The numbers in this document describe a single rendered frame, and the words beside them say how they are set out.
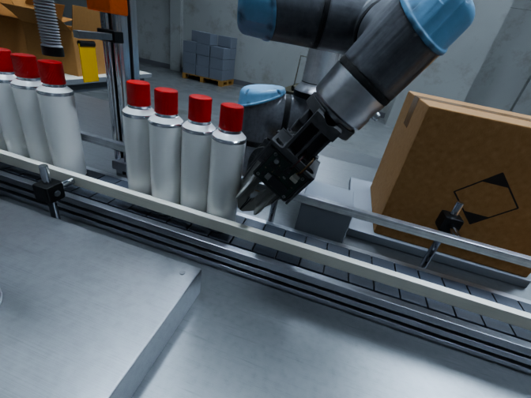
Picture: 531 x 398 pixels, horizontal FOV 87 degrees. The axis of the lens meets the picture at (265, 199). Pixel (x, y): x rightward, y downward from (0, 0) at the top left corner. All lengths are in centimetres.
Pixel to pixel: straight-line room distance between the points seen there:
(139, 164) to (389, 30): 39
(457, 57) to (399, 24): 638
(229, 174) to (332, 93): 19
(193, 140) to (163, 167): 7
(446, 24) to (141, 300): 43
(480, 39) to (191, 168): 652
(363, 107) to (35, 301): 42
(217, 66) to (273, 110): 658
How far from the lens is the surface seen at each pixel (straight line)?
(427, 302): 50
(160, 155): 47
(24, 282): 45
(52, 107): 60
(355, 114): 34
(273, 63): 765
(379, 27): 34
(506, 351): 55
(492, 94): 778
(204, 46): 742
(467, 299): 49
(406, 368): 47
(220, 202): 45
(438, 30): 34
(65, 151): 62
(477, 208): 66
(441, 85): 670
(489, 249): 53
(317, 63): 74
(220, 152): 41
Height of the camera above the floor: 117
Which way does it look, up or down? 29 degrees down
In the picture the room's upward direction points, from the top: 11 degrees clockwise
